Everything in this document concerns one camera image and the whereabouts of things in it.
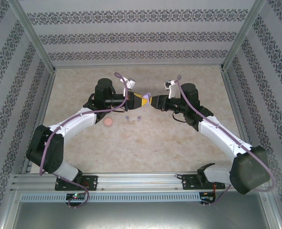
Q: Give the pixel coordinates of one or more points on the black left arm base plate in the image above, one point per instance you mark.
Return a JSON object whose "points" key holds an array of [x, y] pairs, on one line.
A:
{"points": [[90, 181]]}

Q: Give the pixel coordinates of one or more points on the aluminium mounting rail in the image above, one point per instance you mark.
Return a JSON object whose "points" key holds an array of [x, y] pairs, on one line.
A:
{"points": [[136, 182]]}

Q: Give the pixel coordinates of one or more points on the pink round charging case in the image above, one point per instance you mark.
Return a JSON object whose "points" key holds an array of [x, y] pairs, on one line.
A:
{"points": [[107, 121]]}

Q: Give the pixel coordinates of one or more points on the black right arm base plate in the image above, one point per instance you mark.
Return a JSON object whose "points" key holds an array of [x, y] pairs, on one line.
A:
{"points": [[188, 182]]}

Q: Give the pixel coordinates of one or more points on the purple earbud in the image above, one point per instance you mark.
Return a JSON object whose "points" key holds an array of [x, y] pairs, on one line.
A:
{"points": [[127, 117], [138, 117]]}

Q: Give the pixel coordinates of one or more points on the grey metal panel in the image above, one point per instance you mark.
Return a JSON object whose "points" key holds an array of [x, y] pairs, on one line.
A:
{"points": [[140, 217]]}

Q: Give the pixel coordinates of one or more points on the aluminium frame post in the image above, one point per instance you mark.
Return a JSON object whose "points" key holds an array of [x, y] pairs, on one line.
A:
{"points": [[241, 35], [34, 35]]}

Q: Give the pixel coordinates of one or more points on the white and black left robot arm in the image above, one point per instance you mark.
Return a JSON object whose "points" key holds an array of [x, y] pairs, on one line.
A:
{"points": [[76, 121]]}

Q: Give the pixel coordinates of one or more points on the aluminium table side rail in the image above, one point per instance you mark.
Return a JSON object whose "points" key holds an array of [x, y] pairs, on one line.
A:
{"points": [[233, 95], [46, 95]]}

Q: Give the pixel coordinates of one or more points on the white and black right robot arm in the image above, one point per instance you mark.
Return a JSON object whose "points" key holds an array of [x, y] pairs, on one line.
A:
{"points": [[222, 140]]}

